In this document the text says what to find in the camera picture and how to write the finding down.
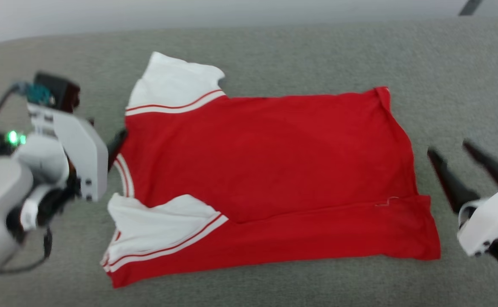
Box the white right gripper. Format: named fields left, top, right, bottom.
left=426, top=139, right=498, bottom=257

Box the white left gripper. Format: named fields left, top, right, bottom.
left=26, top=102, right=129, bottom=203

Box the red and white Bulls jersey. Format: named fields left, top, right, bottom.
left=100, top=51, right=442, bottom=289

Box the teal camera cable plug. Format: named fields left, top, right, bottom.
left=24, top=82, right=56, bottom=107

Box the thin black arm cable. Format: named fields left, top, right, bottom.
left=0, top=225, right=54, bottom=275

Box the dark grey metal bracket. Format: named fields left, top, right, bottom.
left=458, top=0, right=485, bottom=17

